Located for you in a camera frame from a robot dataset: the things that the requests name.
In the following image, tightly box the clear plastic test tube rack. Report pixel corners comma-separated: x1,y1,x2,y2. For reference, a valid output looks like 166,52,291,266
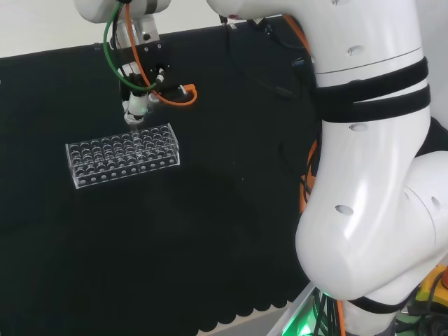
64,122,181,190

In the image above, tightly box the black bench cloth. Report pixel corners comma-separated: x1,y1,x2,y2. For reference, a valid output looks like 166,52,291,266
0,13,448,336

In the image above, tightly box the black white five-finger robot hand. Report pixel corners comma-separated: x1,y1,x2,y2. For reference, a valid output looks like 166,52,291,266
118,41,197,125

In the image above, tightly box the clear glass test tube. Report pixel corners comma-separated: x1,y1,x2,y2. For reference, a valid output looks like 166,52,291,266
130,120,144,165

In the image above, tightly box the white base frame green light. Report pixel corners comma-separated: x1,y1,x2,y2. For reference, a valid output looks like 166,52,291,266
268,281,332,336

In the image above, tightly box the yellow stop button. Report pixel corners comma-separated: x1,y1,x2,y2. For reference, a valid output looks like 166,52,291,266
415,265,448,302

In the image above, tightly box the green cable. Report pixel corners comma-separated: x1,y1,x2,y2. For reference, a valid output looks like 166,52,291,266
102,0,158,95

